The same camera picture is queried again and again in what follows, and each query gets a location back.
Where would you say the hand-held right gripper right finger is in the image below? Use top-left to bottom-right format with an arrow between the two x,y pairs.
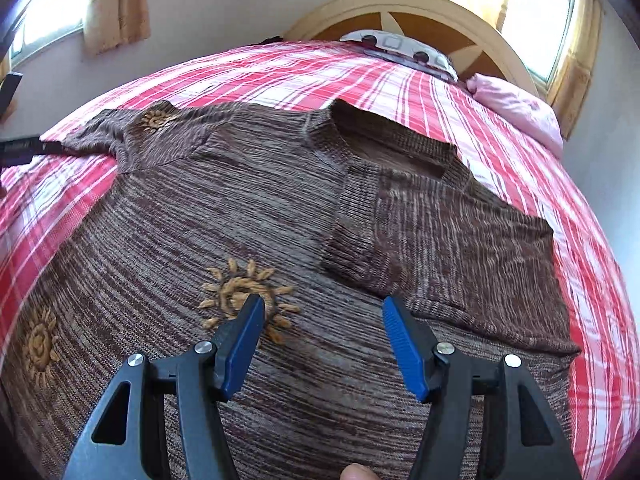
382,296 -> 583,480

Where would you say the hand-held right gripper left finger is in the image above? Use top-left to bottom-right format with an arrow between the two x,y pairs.
62,294 -> 266,480

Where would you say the brown knitted sweater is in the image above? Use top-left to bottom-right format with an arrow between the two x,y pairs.
0,99 -> 581,480

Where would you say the bright window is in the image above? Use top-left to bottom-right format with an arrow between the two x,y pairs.
500,0 -> 578,86
9,0 -> 97,58

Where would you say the red plaid bed sheet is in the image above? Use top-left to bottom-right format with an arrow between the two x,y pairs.
0,40 -> 640,480

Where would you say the pink pillow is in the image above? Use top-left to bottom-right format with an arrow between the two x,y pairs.
465,72 -> 565,158

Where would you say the white patterned pillow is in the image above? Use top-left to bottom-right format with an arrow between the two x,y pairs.
340,28 -> 460,82

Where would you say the cream wooden headboard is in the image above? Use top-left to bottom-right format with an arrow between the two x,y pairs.
282,0 -> 541,98

